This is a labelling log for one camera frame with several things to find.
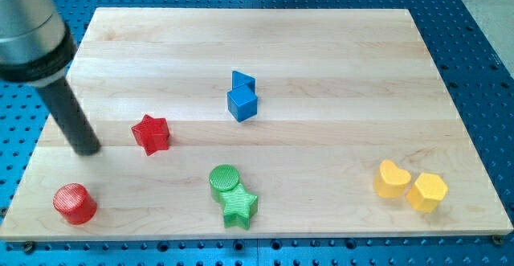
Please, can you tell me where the red star block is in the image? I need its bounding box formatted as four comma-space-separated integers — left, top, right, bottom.
131, 114, 171, 156

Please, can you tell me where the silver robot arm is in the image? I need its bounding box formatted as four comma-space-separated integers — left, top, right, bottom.
1, 0, 77, 87

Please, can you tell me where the green star block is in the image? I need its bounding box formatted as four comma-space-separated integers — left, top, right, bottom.
219, 183, 259, 230

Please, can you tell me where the blue cube block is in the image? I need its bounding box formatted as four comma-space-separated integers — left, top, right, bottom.
227, 85, 258, 122

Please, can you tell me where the light wooden board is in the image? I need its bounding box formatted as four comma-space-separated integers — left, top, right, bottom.
1, 8, 512, 241

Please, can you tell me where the blue triangle block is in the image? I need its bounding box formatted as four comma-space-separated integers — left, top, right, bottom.
232, 71, 256, 92

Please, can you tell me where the green cylinder block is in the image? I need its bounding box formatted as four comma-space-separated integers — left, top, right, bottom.
209, 164, 240, 203

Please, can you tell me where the yellow heart block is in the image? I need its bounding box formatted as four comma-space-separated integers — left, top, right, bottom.
373, 159, 412, 198

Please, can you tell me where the yellow hexagon block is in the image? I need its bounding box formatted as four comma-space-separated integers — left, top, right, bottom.
406, 173, 449, 213

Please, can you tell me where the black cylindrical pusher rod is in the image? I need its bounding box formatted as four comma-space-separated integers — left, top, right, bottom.
36, 77, 101, 156

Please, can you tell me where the red cylinder block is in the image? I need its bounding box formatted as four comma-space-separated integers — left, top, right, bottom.
53, 183, 97, 225

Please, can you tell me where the blue perforated metal table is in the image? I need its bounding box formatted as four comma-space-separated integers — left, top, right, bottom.
1, 0, 513, 265

